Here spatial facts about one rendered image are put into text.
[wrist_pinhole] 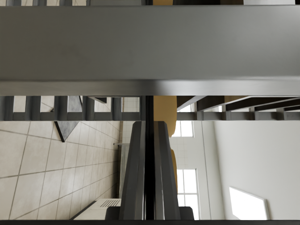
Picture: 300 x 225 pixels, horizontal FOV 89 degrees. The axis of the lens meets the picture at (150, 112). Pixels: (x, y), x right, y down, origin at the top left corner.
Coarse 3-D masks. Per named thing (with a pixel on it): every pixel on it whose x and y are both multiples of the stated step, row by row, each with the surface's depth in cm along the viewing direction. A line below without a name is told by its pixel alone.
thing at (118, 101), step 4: (112, 100) 49; (116, 100) 51; (120, 100) 51; (112, 104) 49; (116, 104) 51; (120, 104) 51; (112, 108) 49; (116, 108) 51; (120, 108) 51; (112, 112) 49; (116, 112) 50; (120, 112) 50; (112, 116) 49; (116, 116) 50; (120, 116) 50; (112, 120) 49; (116, 120) 50; (120, 120) 50
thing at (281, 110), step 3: (279, 108) 49; (282, 108) 48; (276, 111) 50; (279, 111) 49; (282, 111) 48; (276, 114) 50; (279, 114) 49; (282, 114) 48; (285, 114) 50; (279, 117) 49; (282, 117) 48; (285, 117) 50; (279, 120) 49; (282, 120) 48; (285, 120) 50
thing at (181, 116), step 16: (16, 112) 51; (48, 112) 51; (80, 112) 51; (96, 112) 51; (128, 112) 51; (192, 112) 51; (208, 112) 51; (240, 112) 51; (272, 112) 50; (288, 112) 50
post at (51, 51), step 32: (0, 32) 6; (32, 32) 6; (64, 32) 6; (96, 32) 6; (128, 32) 6; (160, 32) 6; (192, 32) 6; (224, 32) 6; (256, 32) 6; (288, 32) 6; (0, 64) 6; (32, 64) 6; (64, 64) 6; (96, 64) 6; (128, 64) 6; (160, 64) 6; (192, 64) 6; (224, 64) 6; (256, 64) 6; (288, 64) 6
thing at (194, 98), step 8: (176, 0) 34; (184, 0) 26; (192, 0) 21; (200, 0) 18; (208, 0) 15; (216, 0) 13; (176, 96) 34; (184, 96) 26; (192, 96) 21; (200, 96) 20; (184, 104) 28
